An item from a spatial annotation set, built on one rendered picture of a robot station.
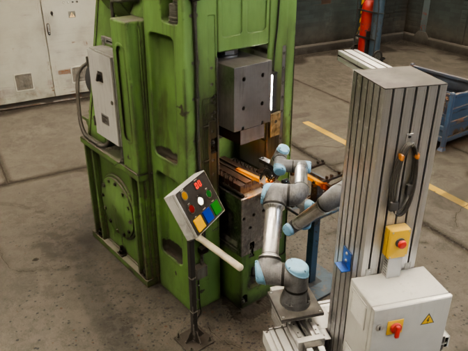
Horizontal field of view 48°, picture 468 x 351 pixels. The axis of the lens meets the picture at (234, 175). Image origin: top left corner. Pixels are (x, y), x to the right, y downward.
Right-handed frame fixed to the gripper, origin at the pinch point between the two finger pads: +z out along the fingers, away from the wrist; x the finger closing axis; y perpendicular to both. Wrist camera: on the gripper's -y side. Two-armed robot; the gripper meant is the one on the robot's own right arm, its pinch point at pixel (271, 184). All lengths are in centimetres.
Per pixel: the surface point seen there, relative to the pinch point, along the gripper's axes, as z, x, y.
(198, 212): -3, -59, -4
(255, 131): 16.4, 0.1, -31.2
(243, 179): 21.9, -5.4, 2.4
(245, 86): 16, -8, -63
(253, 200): 11.3, -6.1, 14.0
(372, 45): 392, 622, 64
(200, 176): 11, -48, -17
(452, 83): 120, 428, 41
